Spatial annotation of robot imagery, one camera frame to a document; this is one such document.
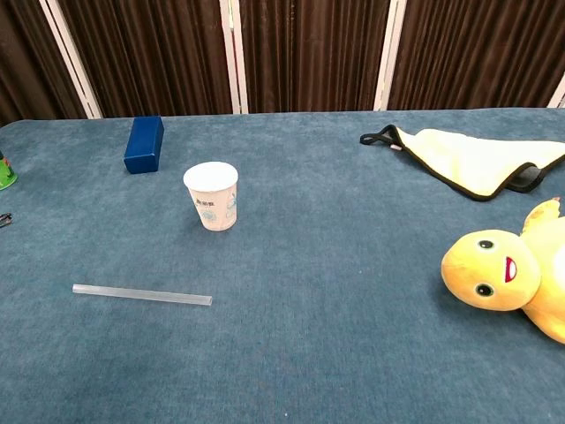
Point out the transparent plastic straw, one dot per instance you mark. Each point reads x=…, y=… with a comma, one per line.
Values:
x=141, y=294

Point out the white paper cup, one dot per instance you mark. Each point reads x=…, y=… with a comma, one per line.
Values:
x=212, y=199

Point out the blue tablecloth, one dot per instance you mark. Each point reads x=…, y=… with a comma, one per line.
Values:
x=309, y=265

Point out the dark blue rectangular box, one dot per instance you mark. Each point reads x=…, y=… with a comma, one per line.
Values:
x=143, y=141

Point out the brown pleated curtain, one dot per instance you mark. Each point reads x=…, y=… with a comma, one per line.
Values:
x=309, y=53

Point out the yellow cloth with black trim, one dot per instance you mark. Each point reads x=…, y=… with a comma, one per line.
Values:
x=476, y=163

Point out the yellow plush duck toy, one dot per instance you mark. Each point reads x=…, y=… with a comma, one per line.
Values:
x=485, y=274

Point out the thin-framed eyeglasses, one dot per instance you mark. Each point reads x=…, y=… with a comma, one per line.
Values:
x=5, y=218

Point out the green chips can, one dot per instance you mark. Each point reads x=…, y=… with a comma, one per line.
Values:
x=6, y=176

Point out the white screen frame post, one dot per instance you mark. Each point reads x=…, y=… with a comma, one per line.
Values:
x=559, y=95
x=73, y=59
x=389, y=55
x=234, y=57

